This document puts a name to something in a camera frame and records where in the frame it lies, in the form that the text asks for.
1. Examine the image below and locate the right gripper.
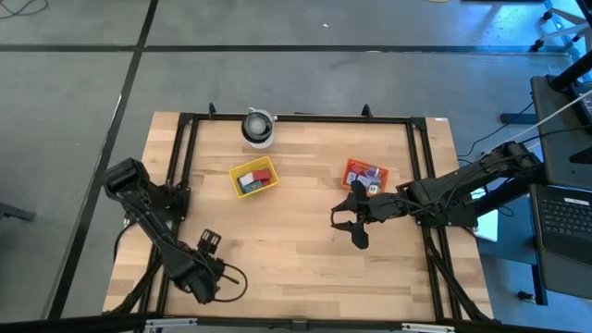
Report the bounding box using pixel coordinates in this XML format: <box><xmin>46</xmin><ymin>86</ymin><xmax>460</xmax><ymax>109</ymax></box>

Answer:
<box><xmin>330</xmin><ymin>179</ymin><xmax>411</xmax><ymax>250</ymax></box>

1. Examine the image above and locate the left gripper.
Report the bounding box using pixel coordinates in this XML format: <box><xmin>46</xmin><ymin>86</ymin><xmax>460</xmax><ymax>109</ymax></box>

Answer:
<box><xmin>184</xmin><ymin>228</ymin><xmax>227</xmax><ymax>305</ymax></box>

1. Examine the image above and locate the orange plastic basket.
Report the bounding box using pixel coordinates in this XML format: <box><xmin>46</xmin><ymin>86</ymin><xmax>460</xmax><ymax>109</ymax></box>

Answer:
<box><xmin>340</xmin><ymin>157</ymin><xmax>390</xmax><ymax>195</ymax></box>

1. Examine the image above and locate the yellow plastic basket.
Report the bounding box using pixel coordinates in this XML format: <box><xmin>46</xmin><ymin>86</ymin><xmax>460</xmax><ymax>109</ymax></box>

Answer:
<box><xmin>228</xmin><ymin>155</ymin><xmax>280</xmax><ymax>200</ymax></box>

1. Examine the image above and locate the black crossbar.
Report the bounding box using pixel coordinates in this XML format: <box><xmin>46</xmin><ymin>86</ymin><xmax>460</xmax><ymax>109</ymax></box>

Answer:
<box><xmin>0</xmin><ymin>310</ymin><xmax>592</xmax><ymax>333</ymax></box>

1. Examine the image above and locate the dark blue desk base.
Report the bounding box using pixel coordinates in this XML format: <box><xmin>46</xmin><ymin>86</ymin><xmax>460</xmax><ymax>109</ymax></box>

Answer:
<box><xmin>478</xmin><ymin>230</ymin><xmax>549</xmax><ymax>306</ymax></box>

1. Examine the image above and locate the grey chair leg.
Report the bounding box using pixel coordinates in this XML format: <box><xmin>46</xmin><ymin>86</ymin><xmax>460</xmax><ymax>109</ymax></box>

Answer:
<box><xmin>0</xmin><ymin>201</ymin><xmax>37</xmax><ymax>223</ymax></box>

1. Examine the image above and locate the black laptop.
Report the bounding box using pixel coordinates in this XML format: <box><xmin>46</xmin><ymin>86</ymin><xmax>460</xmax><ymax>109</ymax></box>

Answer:
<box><xmin>529</xmin><ymin>183</ymin><xmax>592</xmax><ymax>265</ymax></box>

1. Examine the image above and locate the dark grey side desk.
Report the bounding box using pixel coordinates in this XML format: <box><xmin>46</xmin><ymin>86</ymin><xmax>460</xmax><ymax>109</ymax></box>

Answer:
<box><xmin>529</xmin><ymin>73</ymin><xmax>592</xmax><ymax>301</ymax></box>

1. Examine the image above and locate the black diagonal pole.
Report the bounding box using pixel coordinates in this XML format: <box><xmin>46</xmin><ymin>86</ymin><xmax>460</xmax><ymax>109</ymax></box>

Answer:
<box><xmin>548</xmin><ymin>59</ymin><xmax>592</xmax><ymax>93</ymax></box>

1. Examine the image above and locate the white chair base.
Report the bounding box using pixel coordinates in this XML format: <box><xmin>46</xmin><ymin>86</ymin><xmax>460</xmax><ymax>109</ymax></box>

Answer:
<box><xmin>530</xmin><ymin>0</ymin><xmax>592</xmax><ymax>53</ymax></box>

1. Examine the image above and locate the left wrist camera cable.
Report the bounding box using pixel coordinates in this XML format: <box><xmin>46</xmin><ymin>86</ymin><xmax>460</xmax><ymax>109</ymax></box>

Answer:
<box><xmin>215</xmin><ymin>262</ymin><xmax>249</xmax><ymax>303</ymax></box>

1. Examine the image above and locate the silver metal bracket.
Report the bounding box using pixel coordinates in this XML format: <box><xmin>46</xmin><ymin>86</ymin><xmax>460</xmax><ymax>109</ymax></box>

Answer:
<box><xmin>144</xmin><ymin>316</ymin><xmax>199</xmax><ymax>333</ymax></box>
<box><xmin>401</xmin><ymin>322</ymin><xmax>455</xmax><ymax>333</ymax></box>

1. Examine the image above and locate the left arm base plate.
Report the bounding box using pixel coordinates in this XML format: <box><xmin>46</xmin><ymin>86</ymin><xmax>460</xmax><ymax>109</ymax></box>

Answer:
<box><xmin>124</xmin><ymin>184</ymin><xmax>191</xmax><ymax>222</ymax></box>

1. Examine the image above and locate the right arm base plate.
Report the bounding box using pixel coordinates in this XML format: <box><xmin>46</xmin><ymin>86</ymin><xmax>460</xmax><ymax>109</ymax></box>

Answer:
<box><xmin>412</xmin><ymin>189</ymin><xmax>478</xmax><ymax>228</ymax></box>

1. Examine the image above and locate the black table frame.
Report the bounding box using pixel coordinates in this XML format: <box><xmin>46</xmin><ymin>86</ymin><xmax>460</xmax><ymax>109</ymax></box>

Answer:
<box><xmin>106</xmin><ymin>102</ymin><xmax>495</xmax><ymax>324</ymax></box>

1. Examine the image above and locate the white cable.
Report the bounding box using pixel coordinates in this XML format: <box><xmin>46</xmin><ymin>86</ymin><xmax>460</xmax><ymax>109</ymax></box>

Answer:
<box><xmin>483</xmin><ymin>89</ymin><xmax>592</xmax><ymax>158</ymax></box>

